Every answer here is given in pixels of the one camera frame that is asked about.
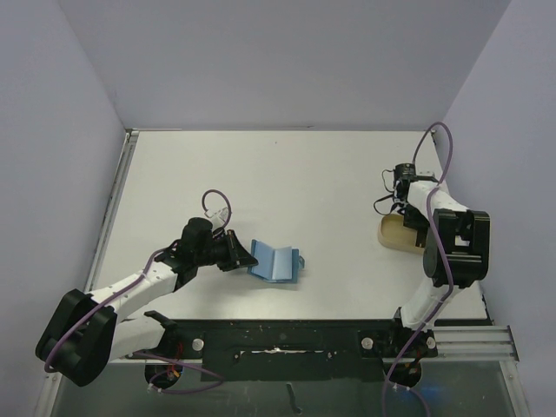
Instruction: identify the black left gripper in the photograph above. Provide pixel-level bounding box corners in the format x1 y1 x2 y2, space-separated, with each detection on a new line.
195 228 257 271

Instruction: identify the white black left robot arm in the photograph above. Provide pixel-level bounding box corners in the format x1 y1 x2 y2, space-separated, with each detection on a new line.
36 217 258 387

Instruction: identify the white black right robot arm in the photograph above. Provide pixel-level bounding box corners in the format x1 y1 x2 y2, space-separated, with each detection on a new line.
387 163 490 355

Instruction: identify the beige oval card tray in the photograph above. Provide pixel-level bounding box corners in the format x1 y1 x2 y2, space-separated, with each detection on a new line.
377 215 425 255

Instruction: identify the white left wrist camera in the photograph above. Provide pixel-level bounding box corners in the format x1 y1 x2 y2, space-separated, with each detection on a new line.
204 208 230 228

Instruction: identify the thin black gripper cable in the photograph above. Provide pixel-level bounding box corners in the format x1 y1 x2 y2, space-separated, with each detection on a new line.
374 169 407 216

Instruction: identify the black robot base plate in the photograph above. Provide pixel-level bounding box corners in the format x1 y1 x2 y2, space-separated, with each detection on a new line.
148 319 438 382

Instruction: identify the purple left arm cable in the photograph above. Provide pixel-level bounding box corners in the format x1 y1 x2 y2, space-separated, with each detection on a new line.
45 189 227 395

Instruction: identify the aluminium front rail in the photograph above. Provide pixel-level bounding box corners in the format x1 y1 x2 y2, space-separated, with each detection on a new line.
39 321 526 416

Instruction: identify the aluminium rail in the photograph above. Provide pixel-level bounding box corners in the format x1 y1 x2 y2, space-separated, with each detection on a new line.
39 321 526 416
83 129 140 293

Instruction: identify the aluminium left side rail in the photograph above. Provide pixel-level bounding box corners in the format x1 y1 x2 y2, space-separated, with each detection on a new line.
83 129 140 293

